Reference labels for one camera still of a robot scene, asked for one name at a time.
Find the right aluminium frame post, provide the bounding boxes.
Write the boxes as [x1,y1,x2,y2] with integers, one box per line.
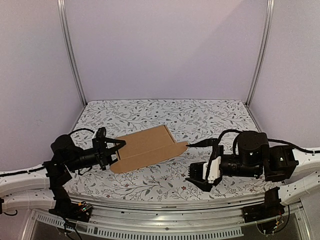
[245,0,275,108]

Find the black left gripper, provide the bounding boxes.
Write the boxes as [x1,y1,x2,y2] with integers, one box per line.
[65,136,128,172]

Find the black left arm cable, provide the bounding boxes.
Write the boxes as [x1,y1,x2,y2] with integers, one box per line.
[68,127,97,138]

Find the brown cardboard paper box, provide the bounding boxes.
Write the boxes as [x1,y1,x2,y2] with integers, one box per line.
[110,125,189,174]

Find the aluminium front rail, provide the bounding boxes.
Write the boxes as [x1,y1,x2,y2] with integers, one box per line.
[21,194,313,240]

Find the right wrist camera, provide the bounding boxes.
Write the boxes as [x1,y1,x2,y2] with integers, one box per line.
[188,156,223,185]

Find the aluminium frame post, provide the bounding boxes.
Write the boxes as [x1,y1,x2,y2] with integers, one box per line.
[245,0,275,108]
[57,0,88,107]

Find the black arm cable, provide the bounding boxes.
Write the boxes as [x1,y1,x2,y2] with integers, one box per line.
[68,127,97,138]
[213,129,320,155]

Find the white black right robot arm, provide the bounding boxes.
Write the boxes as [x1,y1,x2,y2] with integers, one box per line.
[186,130,320,192]

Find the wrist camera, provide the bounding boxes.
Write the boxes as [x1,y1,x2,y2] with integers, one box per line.
[188,156,223,185]
[92,127,106,140]

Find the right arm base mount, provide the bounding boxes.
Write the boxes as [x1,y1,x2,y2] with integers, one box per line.
[241,186,285,223]

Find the left aluminium frame post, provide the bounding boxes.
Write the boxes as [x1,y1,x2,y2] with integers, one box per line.
[57,0,88,107]

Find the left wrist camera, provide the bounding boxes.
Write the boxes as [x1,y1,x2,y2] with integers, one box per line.
[92,127,106,140]

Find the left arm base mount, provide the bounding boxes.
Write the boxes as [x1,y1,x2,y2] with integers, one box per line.
[48,187,93,223]

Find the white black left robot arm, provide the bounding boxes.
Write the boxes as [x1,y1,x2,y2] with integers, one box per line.
[0,133,126,220]

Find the floral patterned table mat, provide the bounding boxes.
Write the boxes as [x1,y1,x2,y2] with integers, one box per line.
[64,99,276,202]

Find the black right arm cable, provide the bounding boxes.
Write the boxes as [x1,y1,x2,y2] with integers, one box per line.
[213,129,320,155]

